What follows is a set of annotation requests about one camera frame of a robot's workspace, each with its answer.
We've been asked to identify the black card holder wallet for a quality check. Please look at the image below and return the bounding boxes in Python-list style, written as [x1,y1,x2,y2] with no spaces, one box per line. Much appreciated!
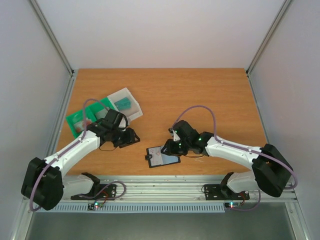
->
[145,145,181,168]

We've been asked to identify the white cherry blossom VIP card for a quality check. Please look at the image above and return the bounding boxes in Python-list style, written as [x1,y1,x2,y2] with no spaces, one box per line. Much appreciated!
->
[148,146,163,167]

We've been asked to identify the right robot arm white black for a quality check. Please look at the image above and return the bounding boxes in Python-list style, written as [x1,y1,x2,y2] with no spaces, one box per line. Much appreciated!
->
[161,120,293,199]

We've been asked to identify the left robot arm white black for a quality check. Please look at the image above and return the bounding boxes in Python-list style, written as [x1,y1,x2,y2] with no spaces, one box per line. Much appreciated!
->
[21,109,140,212]

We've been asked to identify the grey card in green bin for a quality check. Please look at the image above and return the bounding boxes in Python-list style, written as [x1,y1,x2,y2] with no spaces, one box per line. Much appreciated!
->
[94,109,108,120]

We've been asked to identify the teal card in white bin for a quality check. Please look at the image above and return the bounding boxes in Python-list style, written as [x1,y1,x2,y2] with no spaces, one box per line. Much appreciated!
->
[114,97,132,111]

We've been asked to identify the white translucent plastic bin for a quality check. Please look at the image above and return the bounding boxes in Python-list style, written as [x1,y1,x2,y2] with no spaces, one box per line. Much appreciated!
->
[107,87,143,121]

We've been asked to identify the green plastic sorting bin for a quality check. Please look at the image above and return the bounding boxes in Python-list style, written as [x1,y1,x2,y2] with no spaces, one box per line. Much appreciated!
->
[65,97,115,138]

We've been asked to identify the left small circuit board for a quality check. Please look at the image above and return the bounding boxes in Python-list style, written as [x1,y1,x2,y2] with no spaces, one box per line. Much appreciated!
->
[87,202,104,211]

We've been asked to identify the small circuit board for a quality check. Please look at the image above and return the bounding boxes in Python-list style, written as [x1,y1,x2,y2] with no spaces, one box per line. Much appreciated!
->
[224,201,244,209]
[87,202,104,211]

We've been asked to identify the right small circuit board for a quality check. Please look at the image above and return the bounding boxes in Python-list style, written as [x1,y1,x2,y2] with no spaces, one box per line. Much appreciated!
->
[224,201,244,209]

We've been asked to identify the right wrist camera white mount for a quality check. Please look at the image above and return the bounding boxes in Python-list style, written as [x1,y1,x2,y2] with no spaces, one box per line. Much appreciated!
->
[169,128,181,142]

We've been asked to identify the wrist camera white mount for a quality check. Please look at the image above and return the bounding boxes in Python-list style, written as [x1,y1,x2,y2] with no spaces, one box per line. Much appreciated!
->
[169,128,181,142]
[118,115,129,131]

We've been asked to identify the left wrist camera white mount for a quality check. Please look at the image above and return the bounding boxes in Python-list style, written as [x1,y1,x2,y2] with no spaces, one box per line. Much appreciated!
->
[118,115,129,131]

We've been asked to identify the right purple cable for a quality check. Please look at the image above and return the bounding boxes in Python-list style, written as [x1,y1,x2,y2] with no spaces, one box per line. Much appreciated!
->
[172,104,298,191]

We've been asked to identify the purple cable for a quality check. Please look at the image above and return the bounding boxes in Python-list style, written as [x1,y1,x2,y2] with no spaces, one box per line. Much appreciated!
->
[172,104,298,191]
[29,98,127,213]

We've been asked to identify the aluminium rail front frame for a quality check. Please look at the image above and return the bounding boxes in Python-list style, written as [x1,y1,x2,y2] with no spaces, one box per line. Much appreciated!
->
[22,174,298,205]

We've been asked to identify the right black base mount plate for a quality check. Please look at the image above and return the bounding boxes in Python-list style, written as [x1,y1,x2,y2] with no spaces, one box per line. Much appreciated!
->
[201,184,250,201]

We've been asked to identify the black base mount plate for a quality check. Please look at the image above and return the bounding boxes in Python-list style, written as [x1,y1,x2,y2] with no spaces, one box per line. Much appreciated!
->
[201,184,250,201]
[70,184,117,201]

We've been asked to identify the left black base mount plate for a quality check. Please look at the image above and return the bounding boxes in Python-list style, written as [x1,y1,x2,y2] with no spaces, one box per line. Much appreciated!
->
[70,184,117,201]

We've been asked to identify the grey slotted cable duct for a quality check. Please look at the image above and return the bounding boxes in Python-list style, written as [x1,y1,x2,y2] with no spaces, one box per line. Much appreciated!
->
[51,203,225,214]

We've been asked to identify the left aluminium frame post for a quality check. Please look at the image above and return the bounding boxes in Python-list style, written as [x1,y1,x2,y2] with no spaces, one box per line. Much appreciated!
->
[29,0,76,77]

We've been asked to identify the aluminium frame post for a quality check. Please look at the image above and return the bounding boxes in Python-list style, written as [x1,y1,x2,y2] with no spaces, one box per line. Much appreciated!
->
[245,0,293,77]
[29,0,76,77]

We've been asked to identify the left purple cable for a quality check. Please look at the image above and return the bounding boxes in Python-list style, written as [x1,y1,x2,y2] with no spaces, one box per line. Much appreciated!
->
[29,98,127,213]

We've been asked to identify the right aluminium frame post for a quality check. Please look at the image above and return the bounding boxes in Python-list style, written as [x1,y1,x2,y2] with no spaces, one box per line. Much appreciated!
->
[245,0,293,77]

